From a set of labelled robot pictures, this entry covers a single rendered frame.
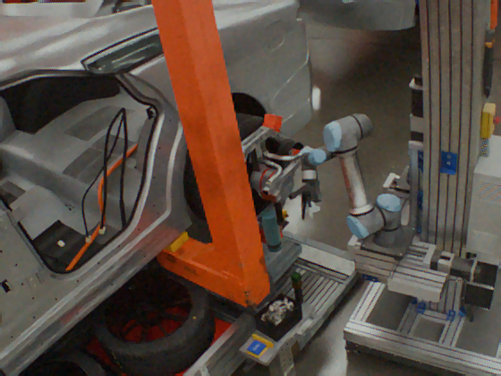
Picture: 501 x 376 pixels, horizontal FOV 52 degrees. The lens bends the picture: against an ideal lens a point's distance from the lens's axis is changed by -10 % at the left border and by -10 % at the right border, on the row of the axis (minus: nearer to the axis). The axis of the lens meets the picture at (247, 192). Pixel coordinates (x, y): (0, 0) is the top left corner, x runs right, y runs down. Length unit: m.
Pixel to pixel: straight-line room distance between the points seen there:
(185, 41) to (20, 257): 1.15
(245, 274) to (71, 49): 1.32
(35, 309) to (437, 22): 2.12
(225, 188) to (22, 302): 1.05
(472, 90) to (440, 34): 0.27
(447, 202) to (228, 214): 1.01
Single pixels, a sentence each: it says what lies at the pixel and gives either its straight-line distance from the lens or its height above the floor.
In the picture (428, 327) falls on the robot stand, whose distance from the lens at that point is 3.12.
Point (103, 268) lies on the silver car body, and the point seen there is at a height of 0.91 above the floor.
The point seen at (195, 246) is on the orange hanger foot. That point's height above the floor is 0.68.
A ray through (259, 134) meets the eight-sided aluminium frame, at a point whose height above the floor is 1.12.
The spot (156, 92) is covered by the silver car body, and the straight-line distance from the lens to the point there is 2.72.
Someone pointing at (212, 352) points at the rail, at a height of 0.39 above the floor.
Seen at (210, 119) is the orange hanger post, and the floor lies 1.61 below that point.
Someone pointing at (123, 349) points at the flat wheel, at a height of 0.50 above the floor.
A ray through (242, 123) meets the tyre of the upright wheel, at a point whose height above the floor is 1.18.
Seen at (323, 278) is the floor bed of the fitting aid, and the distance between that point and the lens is 3.60.
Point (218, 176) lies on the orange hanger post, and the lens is 2.33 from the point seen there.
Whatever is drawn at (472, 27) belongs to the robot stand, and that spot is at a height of 1.86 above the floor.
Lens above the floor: 2.63
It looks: 36 degrees down
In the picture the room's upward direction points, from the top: 12 degrees counter-clockwise
